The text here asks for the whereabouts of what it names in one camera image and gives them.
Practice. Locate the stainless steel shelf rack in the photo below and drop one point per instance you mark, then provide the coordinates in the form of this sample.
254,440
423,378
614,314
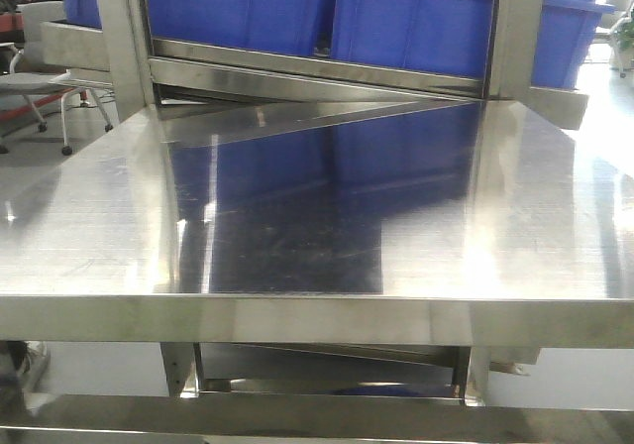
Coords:
144,70

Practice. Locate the blue bin centre left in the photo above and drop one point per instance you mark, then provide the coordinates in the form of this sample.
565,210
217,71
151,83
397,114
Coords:
289,27

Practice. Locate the blue bin centre right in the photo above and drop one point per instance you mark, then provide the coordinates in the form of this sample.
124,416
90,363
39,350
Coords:
438,36

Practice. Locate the blue bin far right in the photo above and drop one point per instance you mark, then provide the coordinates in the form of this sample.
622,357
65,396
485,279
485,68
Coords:
566,31

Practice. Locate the grey office chair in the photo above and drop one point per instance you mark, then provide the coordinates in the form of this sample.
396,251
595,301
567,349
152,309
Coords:
28,84

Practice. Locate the white potted plant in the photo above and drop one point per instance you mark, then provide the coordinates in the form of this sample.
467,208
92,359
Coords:
619,26

